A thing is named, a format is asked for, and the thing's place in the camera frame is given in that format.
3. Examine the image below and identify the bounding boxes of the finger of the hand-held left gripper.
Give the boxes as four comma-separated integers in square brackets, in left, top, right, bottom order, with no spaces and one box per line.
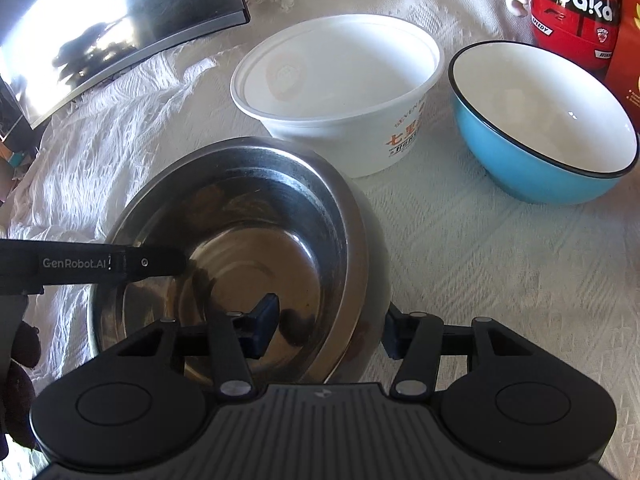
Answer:
[122,244,188,278]

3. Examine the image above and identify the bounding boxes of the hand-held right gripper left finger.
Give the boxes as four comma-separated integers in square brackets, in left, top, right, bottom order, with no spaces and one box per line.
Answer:
[116,292,279,397]

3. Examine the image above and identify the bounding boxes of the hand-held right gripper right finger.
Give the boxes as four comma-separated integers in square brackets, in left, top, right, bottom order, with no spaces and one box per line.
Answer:
[382,305,522,397]

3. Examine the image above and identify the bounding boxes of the stainless steel bowl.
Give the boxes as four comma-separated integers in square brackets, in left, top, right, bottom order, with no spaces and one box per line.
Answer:
[88,137,392,386]

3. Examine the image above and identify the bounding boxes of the white plastic bowl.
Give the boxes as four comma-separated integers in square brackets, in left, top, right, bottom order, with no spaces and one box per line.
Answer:
[230,14,446,179]

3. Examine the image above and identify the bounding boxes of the blue ceramic bowl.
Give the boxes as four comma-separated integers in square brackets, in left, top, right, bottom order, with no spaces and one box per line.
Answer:
[448,41,640,206]

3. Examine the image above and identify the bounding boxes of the person's left hand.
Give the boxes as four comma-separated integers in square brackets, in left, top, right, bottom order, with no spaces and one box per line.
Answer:
[0,321,42,453]

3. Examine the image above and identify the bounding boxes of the white woven tablecloth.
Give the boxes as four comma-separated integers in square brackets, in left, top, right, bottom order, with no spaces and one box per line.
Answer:
[10,0,640,411]

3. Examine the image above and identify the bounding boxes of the black screen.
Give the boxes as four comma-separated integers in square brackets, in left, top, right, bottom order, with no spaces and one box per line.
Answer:
[0,79,34,137]

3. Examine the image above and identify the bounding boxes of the curved computer monitor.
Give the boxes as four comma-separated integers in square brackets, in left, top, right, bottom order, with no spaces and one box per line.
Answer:
[0,0,251,132]

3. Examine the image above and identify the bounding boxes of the red toy figure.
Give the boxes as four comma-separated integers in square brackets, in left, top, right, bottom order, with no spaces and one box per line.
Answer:
[505,0,627,74]

